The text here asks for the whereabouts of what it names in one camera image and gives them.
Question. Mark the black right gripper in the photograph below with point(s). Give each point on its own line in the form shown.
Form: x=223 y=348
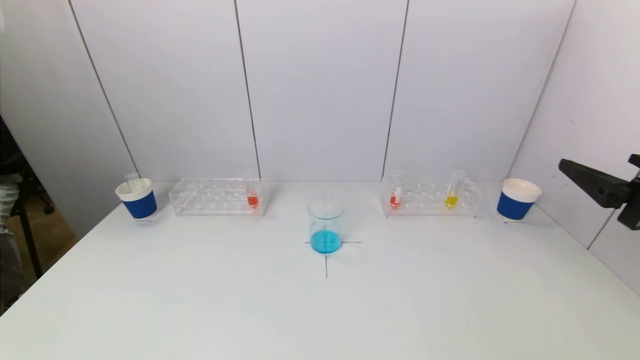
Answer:
x=632 y=200

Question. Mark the blue pigment test tube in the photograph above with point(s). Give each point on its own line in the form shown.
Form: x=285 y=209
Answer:
x=133 y=181

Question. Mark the yellow pigment test tube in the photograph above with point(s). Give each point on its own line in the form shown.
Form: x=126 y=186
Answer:
x=451 y=201

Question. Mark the clear acrylic test tube rack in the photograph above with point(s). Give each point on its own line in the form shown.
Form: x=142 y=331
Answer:
x=220 y=200
x=425 y=197

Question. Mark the red pigment tube white label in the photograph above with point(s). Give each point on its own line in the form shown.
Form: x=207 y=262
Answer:
x=395 y=201

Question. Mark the clear glass beaker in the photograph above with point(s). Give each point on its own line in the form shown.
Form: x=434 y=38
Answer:
x=326 y=242

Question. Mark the red pigment test tube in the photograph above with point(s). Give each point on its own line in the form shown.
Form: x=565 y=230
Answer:
x=253 y=201

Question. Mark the blue white paper cup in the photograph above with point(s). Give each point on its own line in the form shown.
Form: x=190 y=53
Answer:
x=515 y=206
x=141 y=205

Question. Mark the grey trouser leg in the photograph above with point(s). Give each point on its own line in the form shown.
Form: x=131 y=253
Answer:
x=9 y=200

